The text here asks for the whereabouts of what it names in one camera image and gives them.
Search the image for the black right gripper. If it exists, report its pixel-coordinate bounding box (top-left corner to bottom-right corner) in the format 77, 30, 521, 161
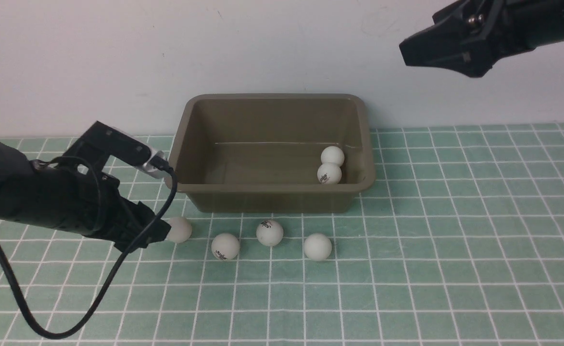
399, 0, 542, 78

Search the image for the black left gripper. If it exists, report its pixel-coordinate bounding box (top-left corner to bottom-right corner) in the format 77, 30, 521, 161
32, 161, 171, 253

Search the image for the white ball with logo front-left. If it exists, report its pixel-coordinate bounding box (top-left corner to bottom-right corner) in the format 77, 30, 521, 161
211, 234, 240, 260

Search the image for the olive green plastic bin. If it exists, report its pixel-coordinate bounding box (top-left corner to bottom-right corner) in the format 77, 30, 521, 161
168, 93, 376, 214

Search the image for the white ball with logo centre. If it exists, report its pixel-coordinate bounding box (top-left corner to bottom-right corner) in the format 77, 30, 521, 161
256, 220, 284, 247

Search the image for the white plain ball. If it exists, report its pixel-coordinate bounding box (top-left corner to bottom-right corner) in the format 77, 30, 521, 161
303, 234, 333, 261
320, 146, 345, 167

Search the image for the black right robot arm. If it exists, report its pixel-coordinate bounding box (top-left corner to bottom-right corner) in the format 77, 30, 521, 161
399, 0, 564, 78

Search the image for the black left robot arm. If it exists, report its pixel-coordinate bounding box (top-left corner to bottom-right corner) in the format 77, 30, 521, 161
0, 121, 171, 250

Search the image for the green checkered table mat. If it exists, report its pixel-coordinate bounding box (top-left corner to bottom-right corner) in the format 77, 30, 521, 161
0, 123, 564, 346

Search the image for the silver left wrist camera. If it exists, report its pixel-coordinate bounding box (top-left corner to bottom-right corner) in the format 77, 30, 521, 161
62, 121, 168, 180

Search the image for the black left camera cable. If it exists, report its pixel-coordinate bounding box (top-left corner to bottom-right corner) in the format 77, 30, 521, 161
0, 161, 178, 340

